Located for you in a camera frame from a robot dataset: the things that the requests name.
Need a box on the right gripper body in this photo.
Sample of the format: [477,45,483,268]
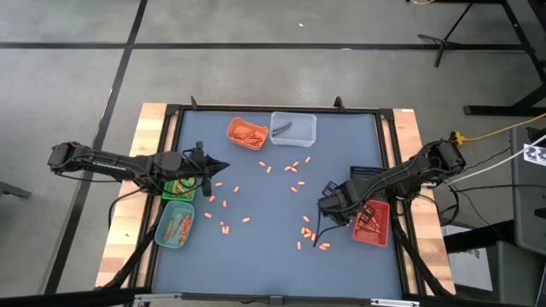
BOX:
[317,177,387,226]

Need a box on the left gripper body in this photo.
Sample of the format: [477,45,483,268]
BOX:
[183,141,213,197]

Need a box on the red mesh basket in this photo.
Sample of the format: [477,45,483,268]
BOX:
[351,199,392,248]

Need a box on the black mesh basket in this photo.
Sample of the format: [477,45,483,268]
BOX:
[349,165,390,181]

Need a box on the green mesh basket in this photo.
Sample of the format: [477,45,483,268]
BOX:
[161,177,198,202]

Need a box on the orange plastic bin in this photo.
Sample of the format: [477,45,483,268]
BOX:
[225,116,270,152]

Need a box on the teal plastic bin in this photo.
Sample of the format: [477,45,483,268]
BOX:
[154,200,196,249]

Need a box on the clear plastic bin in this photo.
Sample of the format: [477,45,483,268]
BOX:
[270,111,318,148]

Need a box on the white box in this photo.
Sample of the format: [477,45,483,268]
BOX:
[442,224,495,292]

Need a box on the grey box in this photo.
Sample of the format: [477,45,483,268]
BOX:
[485,240,546,307]

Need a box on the grey cabinet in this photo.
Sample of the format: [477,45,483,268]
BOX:
[510,125,546,257]

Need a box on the white printed tag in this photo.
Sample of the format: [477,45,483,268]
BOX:
[523,143,546,167]

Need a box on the black tripod stand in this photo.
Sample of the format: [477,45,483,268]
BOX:
[416,0,475,68]

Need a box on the grey chair base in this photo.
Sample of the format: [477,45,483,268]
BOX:
[0,180,33,200]

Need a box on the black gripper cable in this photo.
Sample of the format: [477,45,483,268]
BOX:
[313,204,349,249]
[168,147,210,195]

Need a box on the black metal table frame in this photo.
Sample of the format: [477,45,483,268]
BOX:
[96,96,456,307]

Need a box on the white cable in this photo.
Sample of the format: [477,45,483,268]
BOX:
[443,134,546,185]

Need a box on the yellow power cable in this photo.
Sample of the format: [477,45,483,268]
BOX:
[462,113,546,144]

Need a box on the thin black cable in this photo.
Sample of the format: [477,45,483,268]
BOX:
[443,182,546,195]

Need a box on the black desk frame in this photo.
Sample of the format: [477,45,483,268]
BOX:
[463,0,546,118]

